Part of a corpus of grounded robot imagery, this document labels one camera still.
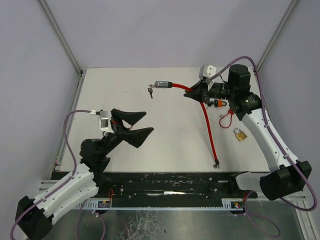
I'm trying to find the orange black padlock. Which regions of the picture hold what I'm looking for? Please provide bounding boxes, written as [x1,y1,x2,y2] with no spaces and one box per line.
[213,99,227,108]

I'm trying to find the red padlock with thin cable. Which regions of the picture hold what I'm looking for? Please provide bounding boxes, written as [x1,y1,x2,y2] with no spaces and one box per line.
[218,109,234,129]

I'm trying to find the cable lock keys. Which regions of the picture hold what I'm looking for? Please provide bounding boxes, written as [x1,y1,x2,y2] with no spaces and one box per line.
[147,84,155,99]

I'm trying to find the thick red cable lock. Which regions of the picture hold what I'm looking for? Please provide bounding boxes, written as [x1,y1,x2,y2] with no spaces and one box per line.
[148,81,220,169]

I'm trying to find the brass padlock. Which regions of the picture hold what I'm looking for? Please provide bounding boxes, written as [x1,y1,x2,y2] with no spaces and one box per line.
[233,128,248,142]

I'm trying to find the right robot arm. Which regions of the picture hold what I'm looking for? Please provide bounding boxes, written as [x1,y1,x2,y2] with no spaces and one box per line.
[185,64,312,201]

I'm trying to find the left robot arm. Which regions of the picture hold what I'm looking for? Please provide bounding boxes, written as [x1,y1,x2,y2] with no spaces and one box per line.
[10,108,154,240]

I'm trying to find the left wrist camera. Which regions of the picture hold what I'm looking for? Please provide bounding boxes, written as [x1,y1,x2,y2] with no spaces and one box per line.
[98,110,110,132]

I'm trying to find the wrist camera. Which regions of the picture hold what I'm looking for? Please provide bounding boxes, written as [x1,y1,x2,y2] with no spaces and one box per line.
[98,110,110,132]
[198,65,217,85]

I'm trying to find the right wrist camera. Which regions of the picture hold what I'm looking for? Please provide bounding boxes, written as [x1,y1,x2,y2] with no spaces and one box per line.
[198,65,217,85]

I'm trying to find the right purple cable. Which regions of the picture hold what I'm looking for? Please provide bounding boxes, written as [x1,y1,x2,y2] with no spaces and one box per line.
[212,55,316,237]

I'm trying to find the purple cable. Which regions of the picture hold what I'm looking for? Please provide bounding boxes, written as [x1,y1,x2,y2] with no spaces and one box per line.
[212,55,316,237]
[9,109,106,240]

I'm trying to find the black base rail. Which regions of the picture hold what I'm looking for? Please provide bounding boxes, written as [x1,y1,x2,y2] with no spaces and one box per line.
[96,172,250,209]

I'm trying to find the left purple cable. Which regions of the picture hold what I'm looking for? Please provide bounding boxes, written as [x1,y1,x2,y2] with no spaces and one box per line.
[9,109,106,240]

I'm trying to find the white cable duct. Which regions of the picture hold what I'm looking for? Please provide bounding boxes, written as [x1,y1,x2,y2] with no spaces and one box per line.
[75,199,111,211]

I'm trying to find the right aluminium frame post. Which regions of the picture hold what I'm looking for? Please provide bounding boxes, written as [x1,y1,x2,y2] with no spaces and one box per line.
[256,0,300,72]

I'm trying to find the aluminium frame post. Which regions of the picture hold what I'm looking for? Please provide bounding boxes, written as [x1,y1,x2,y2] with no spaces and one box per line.
[37,0,84,76]
[256,0,300,72]

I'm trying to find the left aluminium frame post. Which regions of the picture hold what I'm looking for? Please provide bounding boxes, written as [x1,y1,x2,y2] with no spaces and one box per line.
[37,0,84,76]

